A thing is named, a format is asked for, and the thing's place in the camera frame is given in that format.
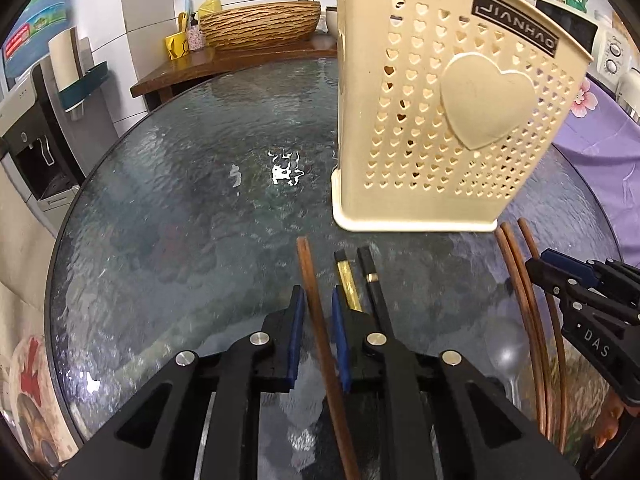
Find round stool cushion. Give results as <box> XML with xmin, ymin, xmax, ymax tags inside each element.
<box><xmin>1</xmin><ymin>335</ymin><xmax>77</xmax><ymax>474</ymax></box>

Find water dispenser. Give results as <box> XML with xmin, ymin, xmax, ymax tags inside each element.
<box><xmin>1</xmin><ymin>58</ymin><xmax>118</xmax><ymax>235</ymax></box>

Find right hand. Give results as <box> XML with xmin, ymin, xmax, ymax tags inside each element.
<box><xmin>592</xmin><ymin>390</ymin><xmax>625</xmax><ymax>450</ymax></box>

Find wooden counter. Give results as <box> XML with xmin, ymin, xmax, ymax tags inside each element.
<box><xmin>130</xmin><ymin>34</ymin><xmax>337</xmax><ymax>110</ymax></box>

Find black chopstick gold band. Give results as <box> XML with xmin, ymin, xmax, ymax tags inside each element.
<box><xmin>334</xmin><ymin>249</ymin><xmax>363</xmax><ymax>312</ymax></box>

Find beige plastic utensil holder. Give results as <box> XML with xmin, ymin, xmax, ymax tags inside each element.
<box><xmin>331</xmin><ymin>0</ymin><xmax>591</xmax><ymax>232</ymax></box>

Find brown wooden chopstick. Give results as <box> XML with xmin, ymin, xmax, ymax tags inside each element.
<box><xmin>496</xmin><ymin>222</ymin><xmax>554</xmax><ymax>441</ymax></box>
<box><xmin>495</xmin><ymin>226</ymin><xmax>550</xmax><ymax>437</ymax></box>
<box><xmin>515</xmin><ymin>216</ymin><xmax>571</xmax><ymax>453</ymax></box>

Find steel spoon brown handle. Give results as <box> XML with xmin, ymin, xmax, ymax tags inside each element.
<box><xmin>486</xmin><ymin>316</ymin><xmax>528</xmax><ymax>410</ymax></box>

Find woven basket sink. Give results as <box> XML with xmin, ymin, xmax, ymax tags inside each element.
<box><xmin>200</xmin><ymin>1</ymin><xmax>321</xmax><ymax>51</ymax></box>

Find blue water bottle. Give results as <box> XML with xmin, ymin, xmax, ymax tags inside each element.
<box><xmin>2</xmin><ymin>0</ymin><xmax>70</xmax><ymax>79</ymax></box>

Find white microwave oven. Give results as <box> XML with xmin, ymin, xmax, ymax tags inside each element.
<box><xmin>535</xmin><ymin>0</ymin><xmax>631</xmax><ymax>90</ymax></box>

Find white kettle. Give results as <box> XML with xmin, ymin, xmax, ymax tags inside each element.
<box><xmin>615</xmin><ymin>67</ymin><xmax>640</xmax><ymax>124</ymax></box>

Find purple floral cloth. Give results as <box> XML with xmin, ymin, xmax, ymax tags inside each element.
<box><xmin>553</xmin><ymin>78</ymin><xmax>640</xmax><ymax>266</ymax></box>

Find yellow mug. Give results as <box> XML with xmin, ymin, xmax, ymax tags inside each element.
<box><xmin>164</xmin><ymin>32</ymin><xmax>190</xmax><ymax>60</ymax></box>

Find thin brown chopstick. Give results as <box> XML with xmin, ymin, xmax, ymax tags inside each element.
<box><xmin>296</xmin><ymin>236</ymin><xmax>360</xmax><ymax>480</ymax></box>

